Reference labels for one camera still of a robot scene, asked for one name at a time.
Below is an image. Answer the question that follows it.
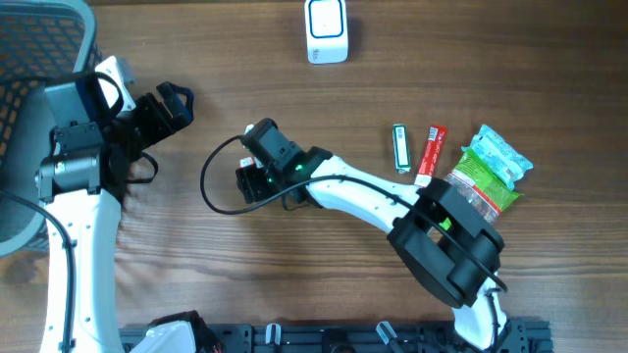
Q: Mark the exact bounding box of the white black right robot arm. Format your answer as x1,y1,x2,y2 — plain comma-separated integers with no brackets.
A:
236,119,506,350

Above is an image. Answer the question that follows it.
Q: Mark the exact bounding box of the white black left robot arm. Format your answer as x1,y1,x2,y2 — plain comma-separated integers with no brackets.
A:
36,71,194,352

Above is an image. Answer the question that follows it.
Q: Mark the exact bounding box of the dark green small box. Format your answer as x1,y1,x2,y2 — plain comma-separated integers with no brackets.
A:
392,124,411,174

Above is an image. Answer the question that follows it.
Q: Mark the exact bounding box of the teal tissue packet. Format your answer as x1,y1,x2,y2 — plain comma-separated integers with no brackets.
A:
462,125,534,191

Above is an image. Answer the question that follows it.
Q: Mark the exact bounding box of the white barcode scanner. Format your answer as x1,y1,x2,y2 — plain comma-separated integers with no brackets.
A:
303,0,349,65

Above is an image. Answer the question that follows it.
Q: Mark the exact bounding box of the orange small box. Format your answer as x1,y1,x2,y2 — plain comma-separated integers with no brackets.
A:
239,157,256,168

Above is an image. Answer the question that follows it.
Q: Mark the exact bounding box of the green gummy candy bag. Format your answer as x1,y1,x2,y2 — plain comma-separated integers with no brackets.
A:
445,149,521,224

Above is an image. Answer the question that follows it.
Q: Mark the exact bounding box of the grey plastic shopping basket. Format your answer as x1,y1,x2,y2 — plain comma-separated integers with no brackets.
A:
1,0,110,256

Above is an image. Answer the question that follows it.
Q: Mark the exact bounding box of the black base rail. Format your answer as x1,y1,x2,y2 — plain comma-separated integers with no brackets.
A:
120,321,554,353

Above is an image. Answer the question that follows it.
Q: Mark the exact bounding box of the red stick packet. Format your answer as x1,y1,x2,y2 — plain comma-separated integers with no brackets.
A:
414,125,448,187

